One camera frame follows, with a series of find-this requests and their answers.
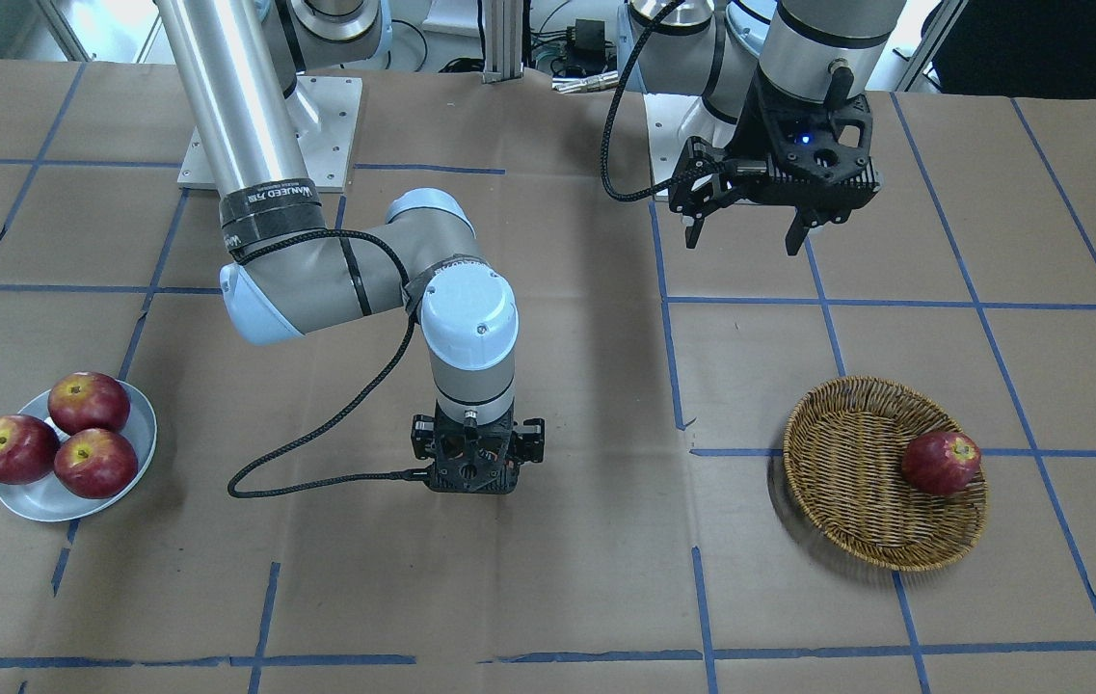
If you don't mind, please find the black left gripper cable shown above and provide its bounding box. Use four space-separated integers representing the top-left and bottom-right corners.
600 0 732 203

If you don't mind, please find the red apple plate front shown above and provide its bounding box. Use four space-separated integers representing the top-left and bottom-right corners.
52 429 141 499

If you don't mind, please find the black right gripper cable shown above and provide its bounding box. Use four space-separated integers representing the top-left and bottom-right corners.
226 227 433 500

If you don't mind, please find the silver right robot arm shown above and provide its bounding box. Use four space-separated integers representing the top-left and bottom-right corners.
158 1 545 494

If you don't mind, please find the red apple plate back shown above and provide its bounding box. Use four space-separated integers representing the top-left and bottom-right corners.
48 372 132 435

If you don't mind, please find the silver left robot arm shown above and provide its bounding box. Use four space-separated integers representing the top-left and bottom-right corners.
600 1 903 255

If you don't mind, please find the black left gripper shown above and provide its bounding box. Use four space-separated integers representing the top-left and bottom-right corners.
667 73 881 255

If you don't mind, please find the woven wicker basket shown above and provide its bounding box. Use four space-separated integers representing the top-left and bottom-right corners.
783 375 989 573

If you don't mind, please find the red apple plate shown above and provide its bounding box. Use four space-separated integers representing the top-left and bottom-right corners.
52 429 141 499
48 372 132 435
0 414 60 485

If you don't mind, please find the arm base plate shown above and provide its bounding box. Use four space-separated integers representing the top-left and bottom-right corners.
176 75 363 194
644 93 735 162

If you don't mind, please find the light blue plate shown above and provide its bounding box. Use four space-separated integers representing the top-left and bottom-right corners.
0 382 158 522

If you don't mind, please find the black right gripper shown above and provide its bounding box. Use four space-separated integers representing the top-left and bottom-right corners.
411 410 545 494

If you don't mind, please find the red apple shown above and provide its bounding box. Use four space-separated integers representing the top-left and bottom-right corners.
900 431 982 496

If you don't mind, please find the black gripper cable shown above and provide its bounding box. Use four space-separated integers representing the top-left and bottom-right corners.
226 227 433 500
600 0 732 203

